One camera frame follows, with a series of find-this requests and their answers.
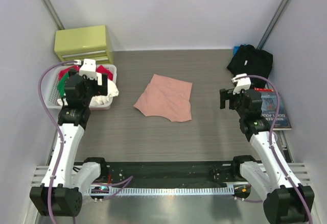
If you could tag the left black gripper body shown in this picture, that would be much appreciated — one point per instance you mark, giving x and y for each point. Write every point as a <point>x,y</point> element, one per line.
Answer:
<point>93,90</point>

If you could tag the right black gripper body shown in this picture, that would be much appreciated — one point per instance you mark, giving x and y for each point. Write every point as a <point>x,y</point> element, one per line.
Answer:
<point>235,100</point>

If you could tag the white plastic basket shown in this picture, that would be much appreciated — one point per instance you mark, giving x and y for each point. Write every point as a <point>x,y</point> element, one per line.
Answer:
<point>51,93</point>

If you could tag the black t-shirt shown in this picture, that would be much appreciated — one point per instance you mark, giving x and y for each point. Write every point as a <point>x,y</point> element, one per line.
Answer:
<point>251,61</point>

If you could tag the blue garment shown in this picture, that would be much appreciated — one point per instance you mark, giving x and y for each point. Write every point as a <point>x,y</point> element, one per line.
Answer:
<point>235,49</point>

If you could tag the pink printed t-shirt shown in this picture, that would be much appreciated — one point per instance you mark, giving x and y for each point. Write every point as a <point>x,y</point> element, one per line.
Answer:
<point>166,97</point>

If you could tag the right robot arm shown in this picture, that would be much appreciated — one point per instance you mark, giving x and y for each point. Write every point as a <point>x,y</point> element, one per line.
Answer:
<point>285,199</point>

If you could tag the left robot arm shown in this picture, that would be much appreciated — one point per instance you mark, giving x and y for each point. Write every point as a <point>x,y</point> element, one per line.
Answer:
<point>61,193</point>

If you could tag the white t-shirt in basket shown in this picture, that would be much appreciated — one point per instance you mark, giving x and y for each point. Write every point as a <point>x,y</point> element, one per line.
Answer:
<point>112,91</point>

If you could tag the dark blue book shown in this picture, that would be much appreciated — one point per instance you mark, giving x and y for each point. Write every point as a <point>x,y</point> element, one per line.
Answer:
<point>269,108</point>

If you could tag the red green garment in basket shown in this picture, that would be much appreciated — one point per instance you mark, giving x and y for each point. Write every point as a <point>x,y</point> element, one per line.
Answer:
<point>62,81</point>

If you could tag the yellow-green drawer box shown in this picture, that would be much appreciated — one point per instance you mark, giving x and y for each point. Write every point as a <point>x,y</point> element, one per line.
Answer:
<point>87,42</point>

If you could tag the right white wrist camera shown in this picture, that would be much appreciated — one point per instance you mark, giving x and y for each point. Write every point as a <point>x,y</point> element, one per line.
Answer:
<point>241,82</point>

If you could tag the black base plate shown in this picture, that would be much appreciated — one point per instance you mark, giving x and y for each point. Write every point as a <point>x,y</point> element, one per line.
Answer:
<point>173,175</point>

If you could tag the right aluminium corner post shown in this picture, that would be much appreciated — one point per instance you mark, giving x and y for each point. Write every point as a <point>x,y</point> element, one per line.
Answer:
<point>273,23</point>

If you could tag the aluminium corner post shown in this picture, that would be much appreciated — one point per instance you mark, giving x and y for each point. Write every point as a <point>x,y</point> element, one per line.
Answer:
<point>273,23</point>
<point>53,14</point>

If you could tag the aluminium frame rail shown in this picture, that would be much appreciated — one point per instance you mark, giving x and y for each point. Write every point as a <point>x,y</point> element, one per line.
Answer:
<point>298,169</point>

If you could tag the left aluminium corner post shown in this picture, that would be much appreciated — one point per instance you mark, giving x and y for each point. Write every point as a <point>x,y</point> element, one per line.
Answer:
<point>53,14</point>

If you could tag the slotted cable duct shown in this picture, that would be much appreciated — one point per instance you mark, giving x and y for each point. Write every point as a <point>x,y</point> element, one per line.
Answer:
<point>107,191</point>

